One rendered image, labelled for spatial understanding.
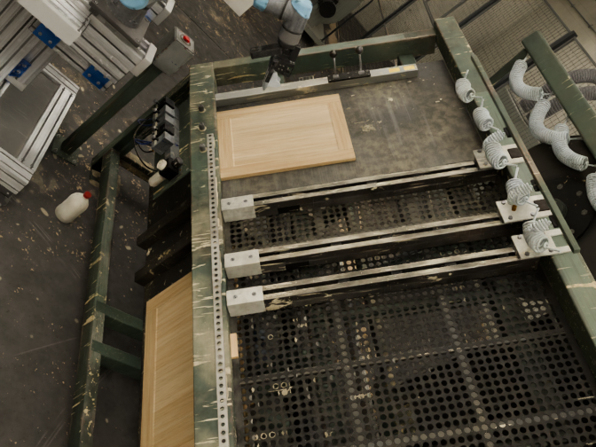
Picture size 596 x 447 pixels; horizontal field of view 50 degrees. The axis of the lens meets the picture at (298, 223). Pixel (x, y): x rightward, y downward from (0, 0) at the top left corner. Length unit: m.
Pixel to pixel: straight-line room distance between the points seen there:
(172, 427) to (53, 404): 0.53
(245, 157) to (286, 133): 0.22
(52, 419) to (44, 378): 0.17
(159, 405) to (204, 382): 0.57
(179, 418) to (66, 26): 1.47
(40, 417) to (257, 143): 1.40
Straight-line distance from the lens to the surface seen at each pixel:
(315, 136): 2.80
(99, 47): 2.64
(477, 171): 2.57
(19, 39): 2.95
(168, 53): 3.12
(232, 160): 2.74
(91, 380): 2.71
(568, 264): 2.29
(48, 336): 2.92
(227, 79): 3.27
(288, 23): 2.29
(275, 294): 2.19
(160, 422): 2.59
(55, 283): 3.07
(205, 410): 2.05
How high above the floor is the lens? 2.16
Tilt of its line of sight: 25 degrees down
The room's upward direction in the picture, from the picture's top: 56 degrees clockwise
